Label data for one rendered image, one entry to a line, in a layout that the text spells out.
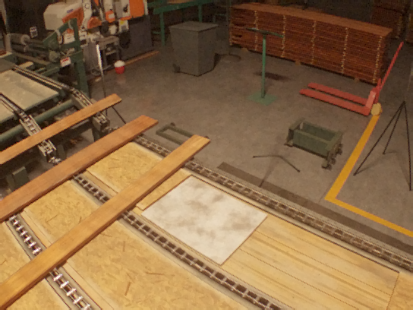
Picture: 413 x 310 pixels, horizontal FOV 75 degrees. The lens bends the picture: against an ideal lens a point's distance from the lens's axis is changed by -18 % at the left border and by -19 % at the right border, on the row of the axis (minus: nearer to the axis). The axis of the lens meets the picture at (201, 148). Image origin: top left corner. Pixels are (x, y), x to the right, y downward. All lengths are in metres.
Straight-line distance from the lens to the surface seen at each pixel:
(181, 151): 2.39
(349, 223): 3.23
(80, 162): 2.49
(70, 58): 5.30
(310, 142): 3.93
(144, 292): 1.64
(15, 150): 2.86
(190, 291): 1.61
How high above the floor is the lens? 2.22
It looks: 34 degrees down
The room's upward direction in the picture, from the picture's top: 2 degrees counter-clockwise
